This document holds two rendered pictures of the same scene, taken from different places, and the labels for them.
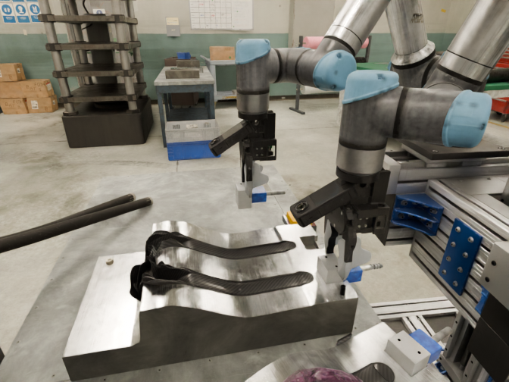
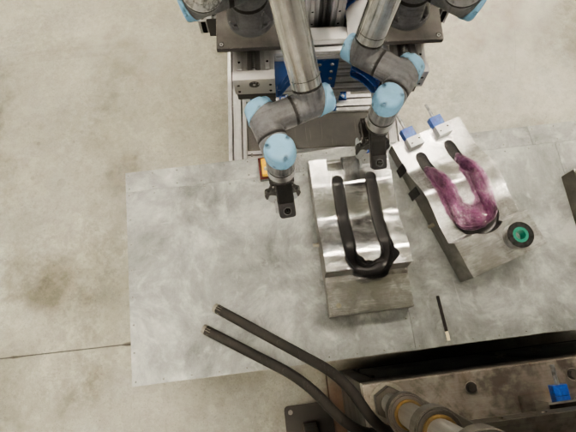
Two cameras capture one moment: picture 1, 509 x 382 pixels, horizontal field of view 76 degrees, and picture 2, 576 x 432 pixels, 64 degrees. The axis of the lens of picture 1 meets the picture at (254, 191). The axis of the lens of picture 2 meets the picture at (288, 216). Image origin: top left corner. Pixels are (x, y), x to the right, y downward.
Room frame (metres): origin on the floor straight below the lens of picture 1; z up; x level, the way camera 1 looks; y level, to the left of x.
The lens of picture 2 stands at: (0.71, 0.44, 2.29)
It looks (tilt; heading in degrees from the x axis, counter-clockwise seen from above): 75 degrees down; 275
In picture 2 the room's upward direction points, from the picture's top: 1 degrees counter-clockwise
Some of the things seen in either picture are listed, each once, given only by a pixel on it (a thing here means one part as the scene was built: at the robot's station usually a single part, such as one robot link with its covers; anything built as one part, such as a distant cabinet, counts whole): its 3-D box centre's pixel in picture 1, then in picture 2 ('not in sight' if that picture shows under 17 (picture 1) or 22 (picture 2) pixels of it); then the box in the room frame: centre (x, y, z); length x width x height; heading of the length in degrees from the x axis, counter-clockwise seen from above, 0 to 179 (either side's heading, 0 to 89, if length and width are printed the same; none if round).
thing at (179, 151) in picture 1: (193, 145); not in sight; (3.72, 0.72, 0.11); 0.61 x 0.41 x 0.22; 101
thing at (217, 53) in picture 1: (222, 54); not in sight; (6.51, 0.60, 0.94); 0.41 x 0.33 x 0.29; 108
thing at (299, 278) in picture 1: (220, 260); (363, 222); (0.51, 0.07, 0.92); 0.35 x 0.16 x 0.09; 101
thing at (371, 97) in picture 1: (369, 109); (386, 104); (0.51, -0.18, 1.21); 0.09 x 0.08 x 0.11; 61
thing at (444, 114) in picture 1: (439, 114); (399, 73); (0.48, -0.27, 1.21); 0.11 x 0.11 x 0.08; 61
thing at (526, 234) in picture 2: not in sight; (518, 236); (0.05, 0.08, 0.93); 0.08 x 0.08 x 0.04
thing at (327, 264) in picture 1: (351, 269); (365, 147); (0.51, -0.19, 0.89); 0.13 x 0.05 x 0.05; 101
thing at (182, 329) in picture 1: (213, 277); (359, 231); (0.52, 0.08, 0.87); 0.50 x 0.26 x 0.14; 101
